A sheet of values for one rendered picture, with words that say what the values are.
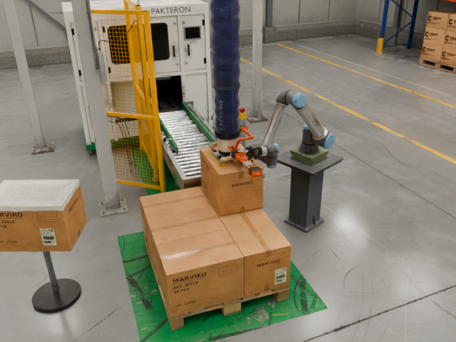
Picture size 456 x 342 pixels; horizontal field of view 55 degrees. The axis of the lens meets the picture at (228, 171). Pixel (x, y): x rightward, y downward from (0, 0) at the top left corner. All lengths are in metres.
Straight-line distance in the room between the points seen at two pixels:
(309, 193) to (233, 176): 1.04
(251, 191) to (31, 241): 1.79
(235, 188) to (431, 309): 1.86
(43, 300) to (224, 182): 1.80
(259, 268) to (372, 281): 1.12
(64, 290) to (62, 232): 0.82
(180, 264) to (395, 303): 1.81
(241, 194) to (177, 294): 1.02
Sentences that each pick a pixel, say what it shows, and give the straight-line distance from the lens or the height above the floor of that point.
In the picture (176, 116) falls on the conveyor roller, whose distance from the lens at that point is 6.28.
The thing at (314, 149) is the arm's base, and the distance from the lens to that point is 4.36.
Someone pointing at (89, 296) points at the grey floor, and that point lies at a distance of 4.09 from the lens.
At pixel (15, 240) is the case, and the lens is 3.68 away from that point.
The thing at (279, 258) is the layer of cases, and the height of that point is 0.45.
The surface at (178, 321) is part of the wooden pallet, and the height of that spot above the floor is 0.07.
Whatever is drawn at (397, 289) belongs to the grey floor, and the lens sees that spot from 4.17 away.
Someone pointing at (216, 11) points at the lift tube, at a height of 2.20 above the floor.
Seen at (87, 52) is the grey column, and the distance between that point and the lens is 4.57.
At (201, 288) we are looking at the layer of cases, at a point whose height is 0.35.
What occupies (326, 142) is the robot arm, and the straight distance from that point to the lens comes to 4.16.
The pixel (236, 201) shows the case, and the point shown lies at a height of 0.66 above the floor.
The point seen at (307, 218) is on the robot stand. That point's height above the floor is 0.14.
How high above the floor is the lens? 2.63
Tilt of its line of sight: 27 degrees down
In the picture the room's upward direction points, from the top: 1 degrees counter-clockwise
